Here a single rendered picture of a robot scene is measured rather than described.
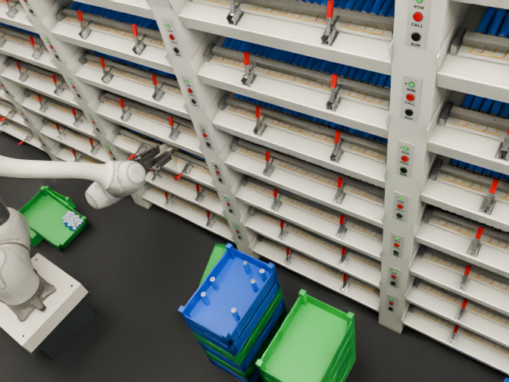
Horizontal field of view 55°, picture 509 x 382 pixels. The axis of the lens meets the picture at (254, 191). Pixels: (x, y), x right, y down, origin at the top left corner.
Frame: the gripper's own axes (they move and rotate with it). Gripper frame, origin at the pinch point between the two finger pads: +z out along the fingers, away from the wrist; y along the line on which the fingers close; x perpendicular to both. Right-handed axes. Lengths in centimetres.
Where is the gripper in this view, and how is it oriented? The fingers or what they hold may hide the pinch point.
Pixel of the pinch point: (170, 147)
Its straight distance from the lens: 203.9
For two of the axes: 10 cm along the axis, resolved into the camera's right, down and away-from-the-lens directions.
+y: -8.1, -3.5, 4.7
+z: 5.8, -5.3, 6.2
